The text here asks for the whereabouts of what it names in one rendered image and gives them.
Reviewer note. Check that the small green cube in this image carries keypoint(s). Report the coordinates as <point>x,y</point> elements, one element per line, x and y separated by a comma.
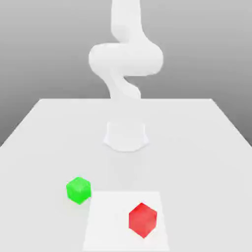
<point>78,190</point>

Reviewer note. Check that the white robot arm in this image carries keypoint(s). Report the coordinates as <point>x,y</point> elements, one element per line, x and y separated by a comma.
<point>126,59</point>

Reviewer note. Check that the small red cube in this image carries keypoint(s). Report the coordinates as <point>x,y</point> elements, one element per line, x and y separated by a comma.
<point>143,220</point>

